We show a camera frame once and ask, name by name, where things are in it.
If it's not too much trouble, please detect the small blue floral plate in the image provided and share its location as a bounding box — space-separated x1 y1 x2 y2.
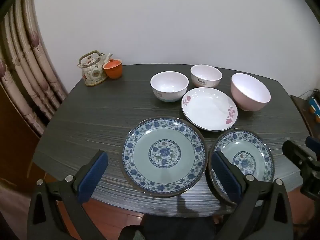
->
208 128 275 207

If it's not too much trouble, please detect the large pink bowl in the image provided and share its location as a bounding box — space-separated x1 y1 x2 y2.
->
231 73 271 112

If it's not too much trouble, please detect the white pink-flower plate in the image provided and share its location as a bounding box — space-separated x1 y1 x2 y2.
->
181 87 238 132

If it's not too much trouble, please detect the large blue floral plate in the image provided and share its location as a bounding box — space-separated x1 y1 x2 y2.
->
120 116 208 198

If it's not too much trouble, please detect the white bowl pink base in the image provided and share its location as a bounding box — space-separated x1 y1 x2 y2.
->
190 64 223 88

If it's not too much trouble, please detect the white bowl blue base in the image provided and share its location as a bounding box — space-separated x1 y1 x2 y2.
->
150 71 189 102

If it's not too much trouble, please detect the dark side cabinet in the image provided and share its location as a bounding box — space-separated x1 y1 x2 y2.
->
291 95 319 139

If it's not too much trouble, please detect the blue orange box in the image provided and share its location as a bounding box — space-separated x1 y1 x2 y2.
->
308 97 320 123

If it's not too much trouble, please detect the beige patterned curtain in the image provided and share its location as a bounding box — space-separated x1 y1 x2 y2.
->
1 0 67 135

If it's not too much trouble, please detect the floral ceramic teapot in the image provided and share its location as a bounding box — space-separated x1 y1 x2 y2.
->
77 50 113 87

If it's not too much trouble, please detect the orange lidded cup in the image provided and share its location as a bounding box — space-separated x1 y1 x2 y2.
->
103 59 123 80

